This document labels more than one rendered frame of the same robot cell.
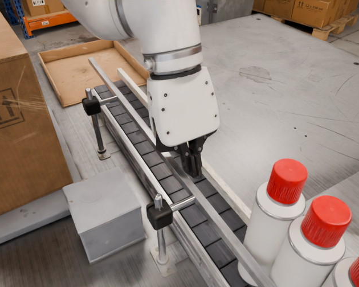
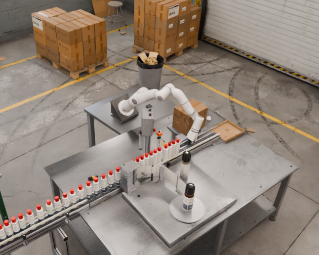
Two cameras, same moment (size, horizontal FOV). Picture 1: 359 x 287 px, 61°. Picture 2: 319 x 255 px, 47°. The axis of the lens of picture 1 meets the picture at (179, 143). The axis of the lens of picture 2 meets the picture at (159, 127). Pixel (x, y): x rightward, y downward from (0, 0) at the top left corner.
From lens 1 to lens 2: 3.57 m
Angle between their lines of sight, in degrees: 59
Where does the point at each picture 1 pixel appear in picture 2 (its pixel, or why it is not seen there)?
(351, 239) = not seen: hidden behind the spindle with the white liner
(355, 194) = (193, 167)
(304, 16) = not seen: outside the picture
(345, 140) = (215, 175)
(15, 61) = (188, 117)
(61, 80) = (220, 127)
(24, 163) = (184, 127)
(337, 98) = (234, 177)
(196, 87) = (192, 133)
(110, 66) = (231, 134)
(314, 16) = not seen: outside the picture
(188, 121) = (190, 136)
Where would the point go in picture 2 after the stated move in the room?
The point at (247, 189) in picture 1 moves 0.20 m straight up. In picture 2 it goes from (194, 158) to (196, 143)
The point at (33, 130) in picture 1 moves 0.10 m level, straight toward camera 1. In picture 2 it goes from (186, 124) to (180, 128)
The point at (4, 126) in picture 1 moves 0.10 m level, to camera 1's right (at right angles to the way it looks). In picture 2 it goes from (184, 121) to (186, 127)
